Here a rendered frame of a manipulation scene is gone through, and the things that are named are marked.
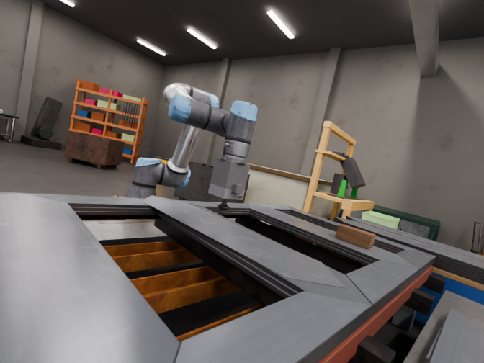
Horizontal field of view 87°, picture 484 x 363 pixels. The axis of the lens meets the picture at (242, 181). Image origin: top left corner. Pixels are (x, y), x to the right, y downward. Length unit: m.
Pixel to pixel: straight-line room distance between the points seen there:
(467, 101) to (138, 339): 7.67
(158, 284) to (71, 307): 0.37
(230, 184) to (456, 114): 7.18
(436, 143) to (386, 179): 1.32
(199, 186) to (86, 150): 4.05
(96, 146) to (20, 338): 7.54
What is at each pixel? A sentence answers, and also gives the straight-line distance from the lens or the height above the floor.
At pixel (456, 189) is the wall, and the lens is 7.41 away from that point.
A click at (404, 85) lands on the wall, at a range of 7.99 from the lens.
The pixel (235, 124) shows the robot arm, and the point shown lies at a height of 1.14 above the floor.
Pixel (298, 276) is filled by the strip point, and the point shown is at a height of 0.84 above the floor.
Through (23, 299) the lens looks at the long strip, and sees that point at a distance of 0.40.
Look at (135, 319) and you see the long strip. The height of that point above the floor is 0.84.
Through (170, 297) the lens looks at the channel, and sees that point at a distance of 0.66.
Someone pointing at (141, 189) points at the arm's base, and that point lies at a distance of 1.34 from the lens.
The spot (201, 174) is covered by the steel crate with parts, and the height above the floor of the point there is 0.64.
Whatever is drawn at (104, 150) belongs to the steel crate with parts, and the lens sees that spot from 7.72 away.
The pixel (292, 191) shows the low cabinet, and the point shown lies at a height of 0.66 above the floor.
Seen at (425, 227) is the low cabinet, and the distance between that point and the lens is 5.66.
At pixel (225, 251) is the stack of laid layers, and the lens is 0.64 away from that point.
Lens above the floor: 1.05
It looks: 5 degrees down
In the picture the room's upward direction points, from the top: 13 degrees clockwise
